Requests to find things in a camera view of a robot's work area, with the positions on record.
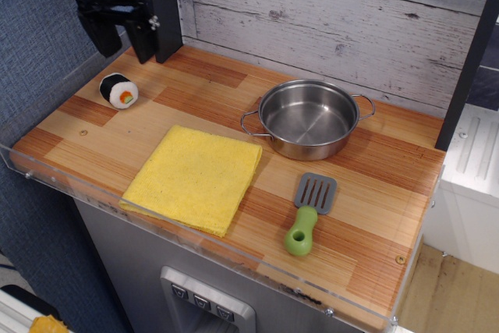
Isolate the black vertical post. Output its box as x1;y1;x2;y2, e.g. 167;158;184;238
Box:
435;0;498;151
151;0;183;63

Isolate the clear acrylic guard rail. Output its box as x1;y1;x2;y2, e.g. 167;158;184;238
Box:
7;42;444;332

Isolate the black right vertical post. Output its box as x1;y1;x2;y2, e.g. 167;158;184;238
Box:
435;0;498;151

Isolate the silver toy dispenser panel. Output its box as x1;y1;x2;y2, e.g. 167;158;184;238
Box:
160;266;257;332

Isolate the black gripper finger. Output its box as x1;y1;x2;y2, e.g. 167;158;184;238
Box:
78;12;122;57
125;16;160;64

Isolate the black left vertical post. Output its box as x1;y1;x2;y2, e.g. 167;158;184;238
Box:
151;0;183;63

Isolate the grey spatula green handle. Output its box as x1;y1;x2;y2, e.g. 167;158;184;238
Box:
284;172;338;257

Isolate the yellow folded cloth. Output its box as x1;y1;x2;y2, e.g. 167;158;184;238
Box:
119;126;262;237

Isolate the stainless steel pot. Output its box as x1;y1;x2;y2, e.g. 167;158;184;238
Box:
240;80;376;161

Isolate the plush sushi roll toy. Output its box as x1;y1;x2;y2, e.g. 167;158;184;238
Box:
99;73;139;109

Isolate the white ribbed side shelf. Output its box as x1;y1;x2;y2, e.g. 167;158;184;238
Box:
443;105;498;198

